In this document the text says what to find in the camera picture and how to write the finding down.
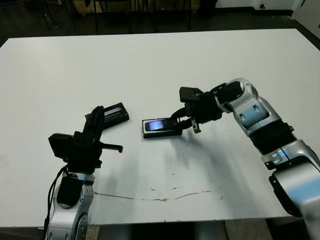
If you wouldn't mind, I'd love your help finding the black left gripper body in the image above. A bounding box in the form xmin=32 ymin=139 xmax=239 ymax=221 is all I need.
xmin=65 ymin=129 xmax=124 ymax=174

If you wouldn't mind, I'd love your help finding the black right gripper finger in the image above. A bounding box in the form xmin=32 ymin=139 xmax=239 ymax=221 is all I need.
xmin=170 ymin=107 xmax=188 ymax=120
xmin=177 ymin=117 xmax=194 ymax=131

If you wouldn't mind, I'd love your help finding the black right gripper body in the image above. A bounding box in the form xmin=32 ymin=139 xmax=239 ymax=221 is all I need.
xmin=184 ymin=92 xmax=224 ymax=134

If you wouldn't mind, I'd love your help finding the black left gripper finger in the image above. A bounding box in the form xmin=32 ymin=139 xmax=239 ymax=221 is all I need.
xmin=84 ymin=105 xmax=101 ymax=136
xmin=93 ymin=106 xmax=105 ymax=138

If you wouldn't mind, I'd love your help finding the black box lid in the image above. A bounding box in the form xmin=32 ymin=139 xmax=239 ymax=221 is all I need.
xmin=84 ymin=101 xmax=131 ymax=129

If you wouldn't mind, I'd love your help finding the black device with screen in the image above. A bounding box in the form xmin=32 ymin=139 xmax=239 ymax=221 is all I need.
xmin=141 ymin=116 xmax=185 ymax=140

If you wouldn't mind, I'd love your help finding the black mesh office chair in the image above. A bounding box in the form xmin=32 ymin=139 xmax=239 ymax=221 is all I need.
xmin=93 ymin=0 xmax=136 ymax=35

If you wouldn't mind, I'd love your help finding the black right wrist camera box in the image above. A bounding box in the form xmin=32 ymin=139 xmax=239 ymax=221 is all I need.
xmin=179 ymin=86 xmax=203 ymax=103

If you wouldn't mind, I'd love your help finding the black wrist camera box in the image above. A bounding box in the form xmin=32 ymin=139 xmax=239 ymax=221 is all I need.
xmin=179 ymin=86 xmax=203 ymax=103
xmin=48 ymin=133 xmax=76 ymax=162

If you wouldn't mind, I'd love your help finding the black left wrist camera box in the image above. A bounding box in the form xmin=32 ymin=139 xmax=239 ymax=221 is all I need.
xmin=48 ymin=133 xmax=76 ymax=162

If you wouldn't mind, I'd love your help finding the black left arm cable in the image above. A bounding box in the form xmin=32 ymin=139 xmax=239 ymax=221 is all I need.
xmin=43 ymin=164 xmax=70 ymax=240

